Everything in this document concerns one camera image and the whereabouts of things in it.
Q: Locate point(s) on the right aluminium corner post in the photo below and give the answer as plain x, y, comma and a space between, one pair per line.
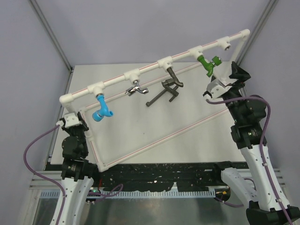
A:
263, 18

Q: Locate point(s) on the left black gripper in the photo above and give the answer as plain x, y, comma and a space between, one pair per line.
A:
82, 123

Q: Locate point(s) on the chrome metal faucet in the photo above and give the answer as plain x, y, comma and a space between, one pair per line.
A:
136, 88

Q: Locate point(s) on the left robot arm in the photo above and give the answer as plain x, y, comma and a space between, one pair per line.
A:
77, 172

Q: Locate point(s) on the white slotted cable duct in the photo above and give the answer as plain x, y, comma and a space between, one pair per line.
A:
173, 193

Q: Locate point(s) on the black speckled base plate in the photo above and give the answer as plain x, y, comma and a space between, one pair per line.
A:
159, 177

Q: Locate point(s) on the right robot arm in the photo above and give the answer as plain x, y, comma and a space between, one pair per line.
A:
264, 200

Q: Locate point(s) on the left aluminium corner post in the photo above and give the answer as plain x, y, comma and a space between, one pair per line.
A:
46, 26

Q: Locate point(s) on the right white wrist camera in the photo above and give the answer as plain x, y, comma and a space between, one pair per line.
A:
215, 89

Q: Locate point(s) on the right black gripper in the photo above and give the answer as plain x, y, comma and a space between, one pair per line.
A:
238, 72

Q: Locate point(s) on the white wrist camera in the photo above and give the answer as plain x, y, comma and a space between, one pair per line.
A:
215, 89
68, 120

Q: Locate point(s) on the white PVC pipe frame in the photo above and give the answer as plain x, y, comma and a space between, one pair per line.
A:
164, 63

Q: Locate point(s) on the blue plastic faucet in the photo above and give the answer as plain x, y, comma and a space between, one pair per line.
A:
103, 111

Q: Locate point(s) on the dark grey installed faucet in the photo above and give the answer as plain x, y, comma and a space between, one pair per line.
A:
173, 80

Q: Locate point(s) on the aluminium corner post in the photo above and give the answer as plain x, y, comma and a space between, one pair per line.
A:
263, 18
46, 26

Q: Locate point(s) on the green plastic faucet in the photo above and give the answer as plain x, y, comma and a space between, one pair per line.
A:
209, 66

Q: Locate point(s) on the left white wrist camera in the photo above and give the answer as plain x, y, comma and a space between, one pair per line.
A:
68, 120

